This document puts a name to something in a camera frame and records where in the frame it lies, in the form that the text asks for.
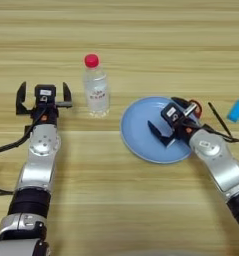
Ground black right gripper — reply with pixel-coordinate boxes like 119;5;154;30
147;96;200;148

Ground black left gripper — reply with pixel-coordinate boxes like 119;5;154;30
15;81;73;126

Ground light blue round plate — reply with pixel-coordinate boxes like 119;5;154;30
119;96;201;165

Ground clear red-capped water bottle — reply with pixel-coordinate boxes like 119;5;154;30
83;53;111;119

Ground blue rectangular eraser block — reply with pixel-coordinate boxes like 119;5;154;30
226;98;239;123

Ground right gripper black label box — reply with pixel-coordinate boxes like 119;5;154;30
160;102;185;126

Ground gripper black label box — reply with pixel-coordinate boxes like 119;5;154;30
160;102;185;126
34;84;57;104

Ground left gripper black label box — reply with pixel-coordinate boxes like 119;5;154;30
34;84;57;104

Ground red-handled metal scissors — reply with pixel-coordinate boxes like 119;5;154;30
189;98;204;120

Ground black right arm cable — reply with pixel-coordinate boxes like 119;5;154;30
182;120;239;145

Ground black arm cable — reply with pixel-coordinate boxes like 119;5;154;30
182;120;239;145
0;108;47;197

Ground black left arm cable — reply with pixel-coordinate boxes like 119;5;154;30
0;108;47;197

